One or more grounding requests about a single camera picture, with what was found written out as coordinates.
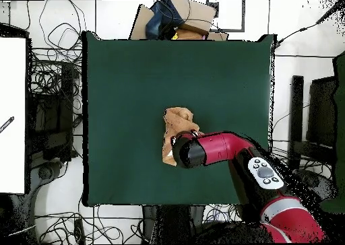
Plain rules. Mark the blue jeans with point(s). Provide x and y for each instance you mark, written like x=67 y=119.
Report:
x=159 y=21

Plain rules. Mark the brown folded garment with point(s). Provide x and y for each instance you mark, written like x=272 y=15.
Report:
x=188 y=35

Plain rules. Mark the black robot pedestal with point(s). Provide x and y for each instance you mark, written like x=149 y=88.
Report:
x=172 y=223

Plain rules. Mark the black power strip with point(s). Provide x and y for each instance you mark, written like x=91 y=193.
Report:
x=79 y=231

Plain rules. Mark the black equipment cart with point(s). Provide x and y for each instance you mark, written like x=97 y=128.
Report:
x=51 y=115

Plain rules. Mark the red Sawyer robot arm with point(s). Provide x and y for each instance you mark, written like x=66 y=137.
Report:
x=221 y=148

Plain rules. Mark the brown cardboard box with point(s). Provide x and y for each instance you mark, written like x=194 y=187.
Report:
x=199 y=13

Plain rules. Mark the dark green table cloth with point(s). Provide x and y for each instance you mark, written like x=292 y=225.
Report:
x=129 y=94

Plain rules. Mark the black label strip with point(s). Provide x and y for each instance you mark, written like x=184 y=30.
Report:
x=6 y=124

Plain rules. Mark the tan terry towel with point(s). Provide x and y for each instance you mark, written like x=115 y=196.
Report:
x=178 y=121

